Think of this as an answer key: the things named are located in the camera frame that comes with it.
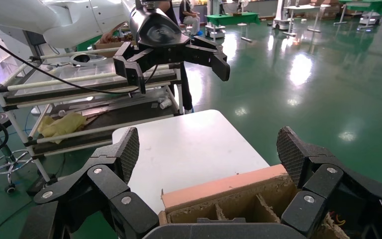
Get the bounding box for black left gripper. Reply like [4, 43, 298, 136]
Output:
[112, 6, 231, 95]

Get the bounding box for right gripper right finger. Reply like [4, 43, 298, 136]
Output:
[276, 126, 382, 238]

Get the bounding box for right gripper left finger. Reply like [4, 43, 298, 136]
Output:
[33, 126, 160, 239]

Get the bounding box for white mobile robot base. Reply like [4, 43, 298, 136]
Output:
[204, 23, 227, 39]
[272, 0, 291, 31]
[358, 11, 382, 27]

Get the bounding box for bare person forearm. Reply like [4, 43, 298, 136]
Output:
[99, 21, 128, 44]

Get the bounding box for standing person dark clothes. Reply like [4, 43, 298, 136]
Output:
[158, 0, 194, 115]

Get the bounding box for seated person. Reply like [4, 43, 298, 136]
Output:
[179, 0, 201, 36]

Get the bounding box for small brown cardboard box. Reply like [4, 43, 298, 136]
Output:
[94, 39, 138, 59]

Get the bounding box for yellow cloth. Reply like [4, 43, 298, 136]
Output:
[37, 112, 88, 144]

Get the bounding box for green cloth table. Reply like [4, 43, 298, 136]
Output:
[338, 0, 382, 14]
[205, 12, 261, 28]

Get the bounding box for cardboard box with dividers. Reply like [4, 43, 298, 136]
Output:
[158, 164, 351, 239]

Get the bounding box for clear plastic tray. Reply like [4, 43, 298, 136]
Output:
[14, 57, 176, 97]

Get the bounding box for white round device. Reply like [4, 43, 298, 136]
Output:
[70, 52, 106, 67]

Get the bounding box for stacked cardboard boxes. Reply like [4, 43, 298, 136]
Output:
[305, 0, 342, 19]

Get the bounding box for tube frame cart black shelves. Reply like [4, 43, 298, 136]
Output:
[0, 46, 186, 185]

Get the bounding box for white frame table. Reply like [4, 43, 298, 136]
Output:
[283, 3, 332, 37]

